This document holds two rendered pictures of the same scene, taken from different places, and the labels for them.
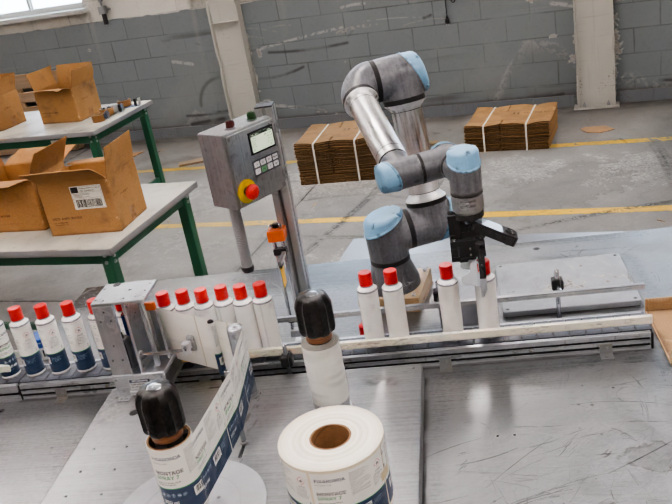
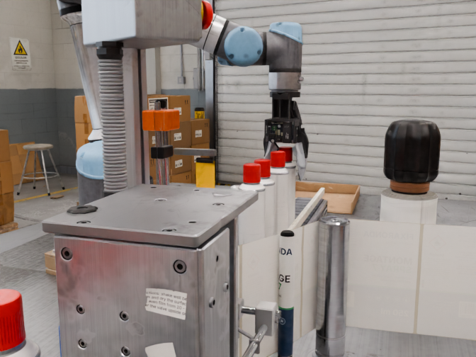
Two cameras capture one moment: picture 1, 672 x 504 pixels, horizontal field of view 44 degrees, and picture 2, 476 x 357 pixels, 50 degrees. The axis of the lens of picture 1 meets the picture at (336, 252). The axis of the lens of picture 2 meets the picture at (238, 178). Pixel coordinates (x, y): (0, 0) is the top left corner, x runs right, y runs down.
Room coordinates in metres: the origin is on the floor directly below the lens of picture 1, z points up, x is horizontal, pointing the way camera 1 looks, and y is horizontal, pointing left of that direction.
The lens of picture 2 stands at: (1.75, 0.88, 1.23)
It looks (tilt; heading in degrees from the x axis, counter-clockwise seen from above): 10 degrees down; 277
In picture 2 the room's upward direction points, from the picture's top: straight up
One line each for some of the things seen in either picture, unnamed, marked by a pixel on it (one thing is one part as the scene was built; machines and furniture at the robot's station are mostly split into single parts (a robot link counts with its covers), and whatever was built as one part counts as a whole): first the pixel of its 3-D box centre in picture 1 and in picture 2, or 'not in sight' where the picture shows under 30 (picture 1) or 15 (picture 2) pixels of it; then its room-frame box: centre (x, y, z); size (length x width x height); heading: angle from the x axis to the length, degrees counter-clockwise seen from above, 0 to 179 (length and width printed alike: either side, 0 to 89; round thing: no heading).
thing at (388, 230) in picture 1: (387, 233); (106, 174); (2.17, -0.15, 1.04); 0.13 x 0.12 x 0.14; 98
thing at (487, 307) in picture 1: (486, 297); (285, 188); (1.79, -0.34, 0.98); 0.05 x 0.05 x 0.20
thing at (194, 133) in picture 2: not in sight; (146, 152); (3.31, -4.05, 0.57); 1.20 x 0.85 x 1.14; 71
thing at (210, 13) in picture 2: (251, 191); (200, 15); (1.89, 0.18, 1.32); 0.04 x 0.03 x 0.04; 135
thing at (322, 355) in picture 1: (322, 353); (407, 214); (1.58, 0.07, 1.03); 0.09 x 0.09 x 0.30
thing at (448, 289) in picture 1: (449, 301); (277, 195); (1.81, -0.26, 0.98); 0.05 x 0.05 x 0.20
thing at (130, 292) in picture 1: (124, 292); (162, 207); (1.85, 0.53, 1.14); 0.14 x 0.11 x 0.01; 80
